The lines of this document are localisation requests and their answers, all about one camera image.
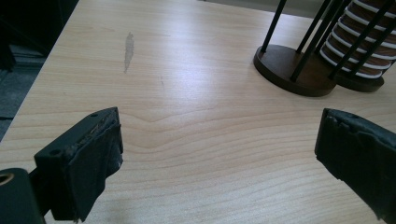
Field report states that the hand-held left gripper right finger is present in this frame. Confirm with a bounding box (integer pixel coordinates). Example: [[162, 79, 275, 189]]
[[314, 107, 396, 224]]

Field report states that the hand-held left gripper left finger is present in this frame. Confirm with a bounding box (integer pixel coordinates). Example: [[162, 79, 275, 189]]
[[29, 106, 124, 223]]

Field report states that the stack of brown cups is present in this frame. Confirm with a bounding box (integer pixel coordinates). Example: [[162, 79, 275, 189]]
[[318, 0, 396, 79]]

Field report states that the black curtain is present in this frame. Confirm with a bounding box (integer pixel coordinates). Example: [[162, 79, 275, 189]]
[[0, 0, 79, 71]]

